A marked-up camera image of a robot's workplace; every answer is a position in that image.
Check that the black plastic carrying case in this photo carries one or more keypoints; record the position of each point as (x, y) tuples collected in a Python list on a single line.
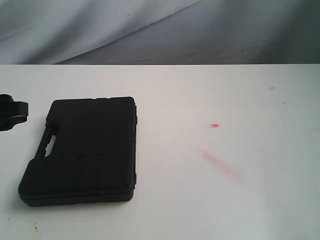
[(87, 154)]

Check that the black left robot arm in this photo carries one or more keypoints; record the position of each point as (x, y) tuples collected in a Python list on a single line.
[(12, 112)]

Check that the grey backdrop cloth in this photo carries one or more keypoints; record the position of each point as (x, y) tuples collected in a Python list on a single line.
[(159, 32)]

